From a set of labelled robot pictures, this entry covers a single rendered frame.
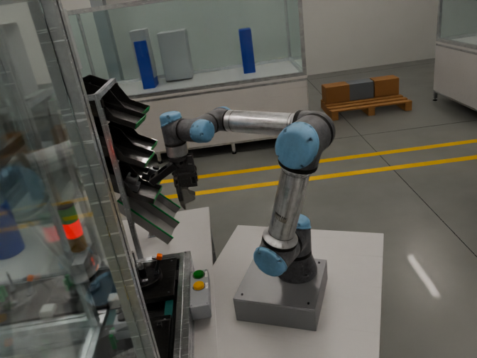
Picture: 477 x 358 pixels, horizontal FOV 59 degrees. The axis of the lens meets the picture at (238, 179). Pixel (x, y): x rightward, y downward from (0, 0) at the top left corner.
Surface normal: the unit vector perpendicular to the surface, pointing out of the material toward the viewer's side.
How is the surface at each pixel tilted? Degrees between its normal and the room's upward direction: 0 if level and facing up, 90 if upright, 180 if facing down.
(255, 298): 1
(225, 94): 90
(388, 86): 90
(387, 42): 90
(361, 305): 0
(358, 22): 90
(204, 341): 0
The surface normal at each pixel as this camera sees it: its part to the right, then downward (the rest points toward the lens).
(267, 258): -0.55, 0.50
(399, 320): -0.13, -0.91
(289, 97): 0.03, 0.40
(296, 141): -0.51, 0.28
